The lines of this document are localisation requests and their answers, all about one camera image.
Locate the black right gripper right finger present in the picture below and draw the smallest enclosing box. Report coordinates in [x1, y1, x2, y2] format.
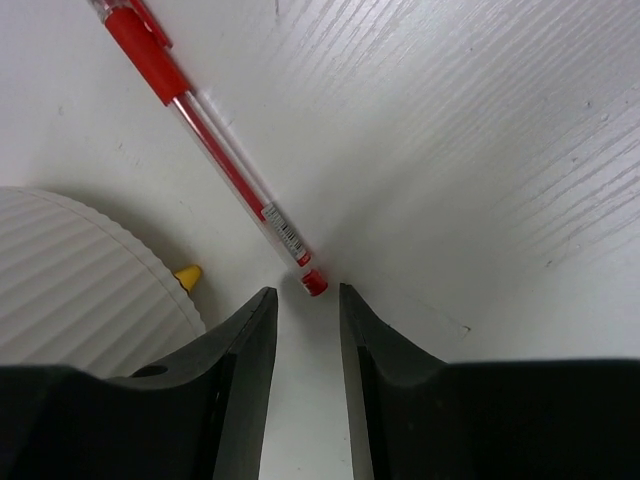
[339, 283, 447, 479]

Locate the small yellow object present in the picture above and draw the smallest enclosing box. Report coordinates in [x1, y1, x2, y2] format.
[173, 265, 202, 294]

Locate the white round divided container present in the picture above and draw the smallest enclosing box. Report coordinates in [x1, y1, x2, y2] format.
[1, 187, 206, 378]

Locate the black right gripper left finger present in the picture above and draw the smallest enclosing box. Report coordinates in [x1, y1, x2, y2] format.
[105, 287, 278, 479]

